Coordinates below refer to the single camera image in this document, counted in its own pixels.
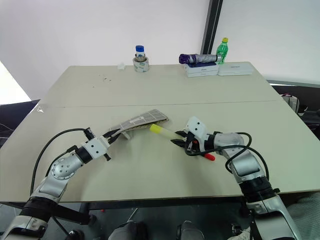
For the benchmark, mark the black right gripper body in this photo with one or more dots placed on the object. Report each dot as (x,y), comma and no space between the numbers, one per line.
(191,145)

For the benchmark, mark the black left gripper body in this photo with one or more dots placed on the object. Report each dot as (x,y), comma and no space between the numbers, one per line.
(107,140)

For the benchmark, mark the yellow cap highlighter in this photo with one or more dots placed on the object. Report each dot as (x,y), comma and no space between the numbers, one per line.
(162,132)

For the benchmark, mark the grid pattern zip pouch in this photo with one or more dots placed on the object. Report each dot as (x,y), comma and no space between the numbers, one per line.
(146,120)

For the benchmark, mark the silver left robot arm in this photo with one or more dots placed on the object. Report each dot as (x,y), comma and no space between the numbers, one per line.
(61,170)

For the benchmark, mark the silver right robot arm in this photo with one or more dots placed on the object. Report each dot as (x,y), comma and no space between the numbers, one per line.
(246,165)

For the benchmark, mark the white box blue band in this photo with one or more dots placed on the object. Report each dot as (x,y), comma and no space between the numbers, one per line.
(202,69)

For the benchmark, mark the wide tape roll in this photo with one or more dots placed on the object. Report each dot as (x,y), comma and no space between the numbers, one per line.
(140,65)

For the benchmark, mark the purple grey folded umbrella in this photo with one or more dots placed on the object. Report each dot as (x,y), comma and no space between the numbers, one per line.
(197,58)

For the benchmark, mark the flat white box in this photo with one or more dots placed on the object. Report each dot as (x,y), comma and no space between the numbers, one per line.
(235,68)

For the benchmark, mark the blue cap white bottle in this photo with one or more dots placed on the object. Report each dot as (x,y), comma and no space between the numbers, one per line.
(140,51)

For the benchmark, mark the dark rounded shape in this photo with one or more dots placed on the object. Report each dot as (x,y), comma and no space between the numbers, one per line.
(188,230)
(128,230)

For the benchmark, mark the green bottle yellow cap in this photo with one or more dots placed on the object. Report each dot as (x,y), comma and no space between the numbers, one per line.
(222,51)

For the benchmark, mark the grey knit cloth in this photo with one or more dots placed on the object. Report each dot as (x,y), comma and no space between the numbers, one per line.
(306,212)

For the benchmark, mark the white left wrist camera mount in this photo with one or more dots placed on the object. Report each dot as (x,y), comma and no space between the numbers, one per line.
(96,148)

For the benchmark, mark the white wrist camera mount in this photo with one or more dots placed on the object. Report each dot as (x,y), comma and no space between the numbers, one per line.
(96,148)
(197,128)

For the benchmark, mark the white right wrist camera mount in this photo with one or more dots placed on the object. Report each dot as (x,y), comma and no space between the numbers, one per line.
(197,128)

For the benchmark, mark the black table frame bar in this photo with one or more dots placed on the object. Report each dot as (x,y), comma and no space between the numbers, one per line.
(162,203)

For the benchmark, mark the dark vertical wall pillar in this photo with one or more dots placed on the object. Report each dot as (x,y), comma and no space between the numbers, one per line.
(212,25)

